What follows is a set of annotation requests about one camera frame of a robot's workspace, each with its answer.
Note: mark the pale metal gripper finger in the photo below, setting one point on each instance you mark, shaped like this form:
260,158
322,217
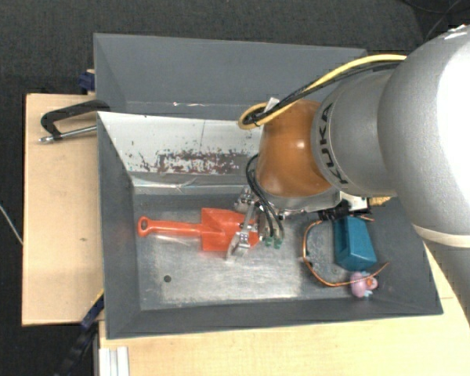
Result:
244,248
235,246

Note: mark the orange toy shovel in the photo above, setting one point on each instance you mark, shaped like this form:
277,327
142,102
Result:
215,227

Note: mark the grey metal bin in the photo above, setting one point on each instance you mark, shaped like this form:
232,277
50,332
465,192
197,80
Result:
219,276

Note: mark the teal box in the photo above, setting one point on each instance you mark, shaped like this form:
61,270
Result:
354,245

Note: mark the pink toy animal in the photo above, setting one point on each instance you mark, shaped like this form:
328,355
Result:
360,286

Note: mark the pale wood flat board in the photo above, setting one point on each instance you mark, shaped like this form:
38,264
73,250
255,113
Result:
58,210

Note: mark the black cylinder on white bracket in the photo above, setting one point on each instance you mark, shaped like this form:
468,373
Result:
331,213

